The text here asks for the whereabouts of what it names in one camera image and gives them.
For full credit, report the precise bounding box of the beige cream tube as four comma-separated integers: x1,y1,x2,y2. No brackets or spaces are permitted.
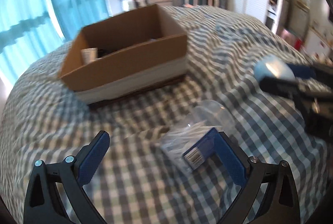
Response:
81,47,98,65

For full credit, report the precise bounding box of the open cardboard box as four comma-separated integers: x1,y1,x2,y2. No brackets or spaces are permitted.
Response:
58,4,188,105

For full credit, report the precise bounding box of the clear floss pick jar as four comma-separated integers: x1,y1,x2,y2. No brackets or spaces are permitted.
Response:
158,99,235,173

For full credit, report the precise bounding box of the white suitcase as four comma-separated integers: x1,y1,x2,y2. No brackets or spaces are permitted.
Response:
121,0,147,12

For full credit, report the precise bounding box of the turquoise window curtain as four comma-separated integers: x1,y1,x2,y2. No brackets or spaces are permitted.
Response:
1,0,109,85

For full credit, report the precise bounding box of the checkered bed quilt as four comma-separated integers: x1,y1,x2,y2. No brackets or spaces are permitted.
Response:
1,6,329,223

